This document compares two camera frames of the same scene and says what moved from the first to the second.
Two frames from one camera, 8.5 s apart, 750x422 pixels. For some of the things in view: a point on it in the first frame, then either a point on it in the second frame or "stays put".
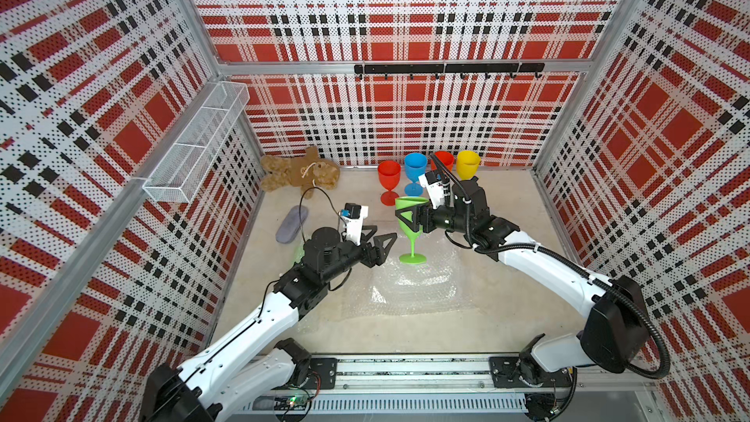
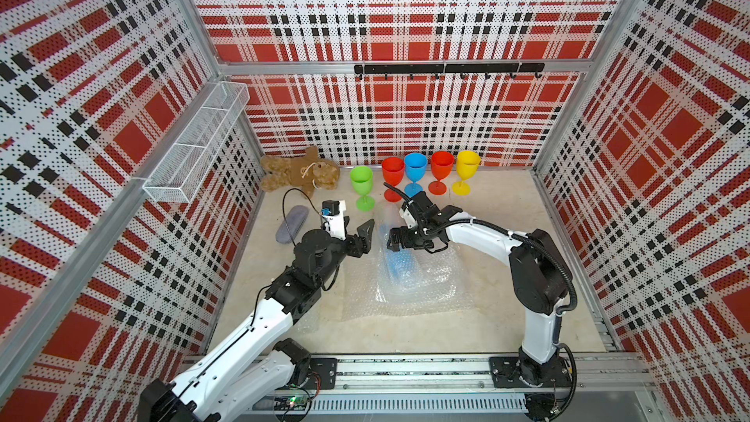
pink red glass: (389, 172) stays put
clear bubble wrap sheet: (392, 288) stays put
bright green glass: (404, 202) → (361, 178)
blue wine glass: (415, 166) stays put
